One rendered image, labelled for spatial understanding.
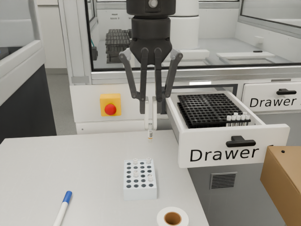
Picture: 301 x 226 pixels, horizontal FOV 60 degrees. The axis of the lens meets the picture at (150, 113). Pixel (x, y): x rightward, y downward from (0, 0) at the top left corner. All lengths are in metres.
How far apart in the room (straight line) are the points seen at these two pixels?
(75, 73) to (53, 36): 3.52
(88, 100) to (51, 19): 3.50
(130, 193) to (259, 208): 0.89
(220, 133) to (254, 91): 0.41
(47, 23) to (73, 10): 3.54
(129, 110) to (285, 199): 0.58
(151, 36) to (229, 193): 0.97
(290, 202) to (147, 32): 0.48
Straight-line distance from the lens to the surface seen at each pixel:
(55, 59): 4.52
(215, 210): 1.37
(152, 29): 0.49
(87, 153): 0.89
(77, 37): 0.91
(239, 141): 0.68
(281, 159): 0.72
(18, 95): 1.50
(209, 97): 0.95
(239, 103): 0.95
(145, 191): 0.68
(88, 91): 0.95
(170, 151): 0.88
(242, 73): 1.03
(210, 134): 0.67
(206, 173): 1.20
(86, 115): 0.99
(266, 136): 0.74
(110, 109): 0.89
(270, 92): 1.09
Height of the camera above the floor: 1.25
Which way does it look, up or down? 25 degrees down
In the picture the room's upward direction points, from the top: straight up
